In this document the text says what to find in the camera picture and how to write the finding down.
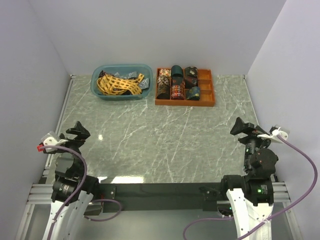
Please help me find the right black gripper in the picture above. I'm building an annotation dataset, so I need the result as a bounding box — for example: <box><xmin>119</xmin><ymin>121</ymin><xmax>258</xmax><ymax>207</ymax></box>
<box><xmin>230</xmin><ymin>115</ymin><xmax>276</xmax><ymax>171</ymax></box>

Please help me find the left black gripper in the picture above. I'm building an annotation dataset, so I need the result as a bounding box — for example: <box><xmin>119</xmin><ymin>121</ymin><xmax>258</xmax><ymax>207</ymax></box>
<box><xmin>53</xmin><ymin>121</ymin><xmax>90</xmax><ymax>173</ymax></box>

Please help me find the blue floral tie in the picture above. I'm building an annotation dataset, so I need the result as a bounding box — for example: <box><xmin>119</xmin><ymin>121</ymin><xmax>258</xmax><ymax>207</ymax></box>
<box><xmin>185</xmin><ymin>86</ymin><xmax>201</xmax><ymax>101</ymax></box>

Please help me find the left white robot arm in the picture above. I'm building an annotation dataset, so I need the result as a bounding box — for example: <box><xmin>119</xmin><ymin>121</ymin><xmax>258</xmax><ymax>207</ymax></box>
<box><xmin>37</xmin><ymin>121</ymin><xmax>101</xmax><ymax>240</ymax></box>

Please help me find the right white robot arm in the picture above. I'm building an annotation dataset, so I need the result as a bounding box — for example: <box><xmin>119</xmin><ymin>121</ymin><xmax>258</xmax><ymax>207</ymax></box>
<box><xmin>220</xmin><ymin>117</ymin><xmax>279</xmax><ymax>240</ymax></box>

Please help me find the yellow patterned tie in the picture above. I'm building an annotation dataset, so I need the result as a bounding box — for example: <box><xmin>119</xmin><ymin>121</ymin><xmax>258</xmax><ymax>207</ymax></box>
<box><xmin>96</xmin><ymin>74</ymin><xmax>144</xmax><ymax>96</ymax></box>

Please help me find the orange divided tray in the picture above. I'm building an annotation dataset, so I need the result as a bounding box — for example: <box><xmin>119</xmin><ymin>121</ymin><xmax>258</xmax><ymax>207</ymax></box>
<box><xmin>155</xmin><ymin>68</ymin><xmax>215</xmax><ymax>107</ymax></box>

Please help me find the dark tie in bin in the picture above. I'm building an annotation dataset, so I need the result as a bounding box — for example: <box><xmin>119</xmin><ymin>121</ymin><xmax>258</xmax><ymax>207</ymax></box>
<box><xmin>98</xmin><ymin>70</ymin><xmax>108</xmax><ymax>79</ymax></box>

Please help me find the maroon rolled tie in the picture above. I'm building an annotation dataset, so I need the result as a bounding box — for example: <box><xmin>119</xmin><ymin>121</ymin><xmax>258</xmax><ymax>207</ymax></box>
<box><xmin>184</xmin><ymin>76</ymin><xmax>199</xmax><ymax>89</ymax></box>

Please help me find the red striped rolled tie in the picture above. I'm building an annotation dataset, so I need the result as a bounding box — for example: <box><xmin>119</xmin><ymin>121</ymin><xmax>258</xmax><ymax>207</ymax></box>
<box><xmin>170</xmin><ymin>85</ymin><xmax>185</xmax><ymax>100</ymax></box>

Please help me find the black floral rolled tie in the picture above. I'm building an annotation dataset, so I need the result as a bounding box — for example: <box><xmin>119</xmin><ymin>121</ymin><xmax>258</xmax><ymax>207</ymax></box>
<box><xmin>184</xmin><ymin>66</ymin><xmax>198</xmax><ymax>79</ymax></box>

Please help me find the dark red dotted rolled tie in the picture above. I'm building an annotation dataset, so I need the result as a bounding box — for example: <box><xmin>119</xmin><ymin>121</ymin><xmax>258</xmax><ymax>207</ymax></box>
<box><xmin>171</xmin><ymin>76</ymin><xmax>185</xmax><ymax>88</ymax></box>

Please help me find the dark brown rolled tie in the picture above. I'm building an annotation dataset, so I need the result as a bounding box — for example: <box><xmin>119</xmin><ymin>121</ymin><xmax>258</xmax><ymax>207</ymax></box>
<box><xmin>156</xmin><ymin>84</ymin><xmax>171</xmax><ymax>100</ymax></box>

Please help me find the teal rolled tie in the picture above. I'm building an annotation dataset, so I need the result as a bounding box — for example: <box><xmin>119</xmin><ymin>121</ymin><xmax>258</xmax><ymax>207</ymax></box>
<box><xmin>170</xmin><ymin>64</ymin><xmax>184</xmax><ymax>78</ymax></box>

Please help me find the brown patterned rolled tie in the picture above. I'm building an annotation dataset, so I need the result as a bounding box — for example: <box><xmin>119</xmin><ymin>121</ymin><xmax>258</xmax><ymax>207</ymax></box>
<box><xmin>157</xmin><ymin>75</ymin><xmax>170</xmax><ymax>86</ymax></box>

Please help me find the blue plastic bin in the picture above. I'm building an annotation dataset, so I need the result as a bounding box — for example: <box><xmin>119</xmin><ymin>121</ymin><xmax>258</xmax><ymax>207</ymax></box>
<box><xmin>90</xmin><ymin>64</ymin><xmax>154</xmax><ymax>101</ymax></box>

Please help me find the red white rolled tie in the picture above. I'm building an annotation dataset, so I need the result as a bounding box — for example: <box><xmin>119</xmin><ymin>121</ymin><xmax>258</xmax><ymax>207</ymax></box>
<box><xmin>159</xmin><ymin>68</ymin><xmax>171</xmax><ymax>77</ymax></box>

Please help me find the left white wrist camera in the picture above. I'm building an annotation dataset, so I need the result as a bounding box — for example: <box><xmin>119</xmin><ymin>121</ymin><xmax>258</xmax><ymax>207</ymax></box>
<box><xmin>37</xmin><ymin>131</ymin><xmax>68</xmax><ymax>154</ymax></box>

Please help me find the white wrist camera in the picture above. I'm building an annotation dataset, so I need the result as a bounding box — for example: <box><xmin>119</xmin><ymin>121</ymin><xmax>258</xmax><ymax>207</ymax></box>
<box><xmin>257</xmin><ymin>125</ymin><xmax>290</xmax><ymax>143</ymax></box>
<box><xmin>37</xmin><ymin>131</ymin><xmax>68</xmax><ymax>154</ymax></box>

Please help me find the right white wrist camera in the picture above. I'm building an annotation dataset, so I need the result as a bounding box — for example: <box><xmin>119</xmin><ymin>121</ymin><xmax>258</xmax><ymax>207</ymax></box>
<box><xmin>257</xmin><ymin>125</ymin><xmax>290</xmax><ymax>143</ymax></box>

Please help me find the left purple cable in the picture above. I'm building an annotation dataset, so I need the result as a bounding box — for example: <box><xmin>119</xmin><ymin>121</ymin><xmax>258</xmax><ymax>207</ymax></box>
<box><xmin>39</xmin><ymin>146</ymin><xmax>123</xmax><ymax>240</ymax></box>

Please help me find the purple cable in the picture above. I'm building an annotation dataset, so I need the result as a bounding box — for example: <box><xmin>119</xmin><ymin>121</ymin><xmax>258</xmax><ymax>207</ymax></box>
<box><xmin>39</xmin><ymin>146</ymin><xmax>123</xmax><ymax>240</ymax></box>
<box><xmin>182</xmin><ymin>136</ymin><xmax>319</xmax><ymax>240</ymax></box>

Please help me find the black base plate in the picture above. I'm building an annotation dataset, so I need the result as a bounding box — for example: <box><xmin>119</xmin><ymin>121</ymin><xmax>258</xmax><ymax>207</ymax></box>
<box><xmin>93</xmin><ymin>182</ymin><xmax>230</xmax><ymax>212</ymax></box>

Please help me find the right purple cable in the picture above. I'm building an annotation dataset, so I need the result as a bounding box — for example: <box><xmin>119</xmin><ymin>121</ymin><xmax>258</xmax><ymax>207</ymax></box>
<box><xmin>182</xmin><ymin>136</ymin><xmax>319</xmax><ymax>240</ymax></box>

